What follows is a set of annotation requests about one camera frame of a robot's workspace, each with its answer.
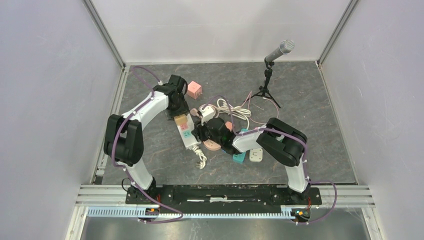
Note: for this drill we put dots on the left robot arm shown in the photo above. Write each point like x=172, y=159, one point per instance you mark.
x=124, y=141

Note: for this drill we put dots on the pink cube plug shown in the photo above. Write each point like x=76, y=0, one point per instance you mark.
x=194, y=89

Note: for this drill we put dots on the teal power strip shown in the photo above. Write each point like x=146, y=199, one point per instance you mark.
x=239, y=158

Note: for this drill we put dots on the small pink plug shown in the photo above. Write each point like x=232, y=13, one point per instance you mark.
x=229, y=125

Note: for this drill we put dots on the black tripod stand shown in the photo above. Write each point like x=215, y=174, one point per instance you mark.
x=264, y=91

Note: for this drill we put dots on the grey microphone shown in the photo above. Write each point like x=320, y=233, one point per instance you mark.
x=284, y=48

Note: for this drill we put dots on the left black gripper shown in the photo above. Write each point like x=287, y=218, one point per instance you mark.
x=183, y=109

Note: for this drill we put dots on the round pink socket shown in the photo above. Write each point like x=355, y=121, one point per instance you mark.
x=211, y=145

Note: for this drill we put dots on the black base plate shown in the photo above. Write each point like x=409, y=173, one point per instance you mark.
x=222, y=198

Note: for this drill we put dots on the white power strip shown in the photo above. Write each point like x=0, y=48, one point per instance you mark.
x=185, y=132

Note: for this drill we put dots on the orange cube plug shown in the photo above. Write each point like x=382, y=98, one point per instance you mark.
x=180, y=119

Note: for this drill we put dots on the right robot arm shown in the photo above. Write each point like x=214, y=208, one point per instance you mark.
x=283, y=142

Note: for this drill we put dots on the white plug adapter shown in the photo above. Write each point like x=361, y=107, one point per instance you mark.
x=256, y=155

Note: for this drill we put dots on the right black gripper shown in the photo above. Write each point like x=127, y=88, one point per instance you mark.
x=198, y=131

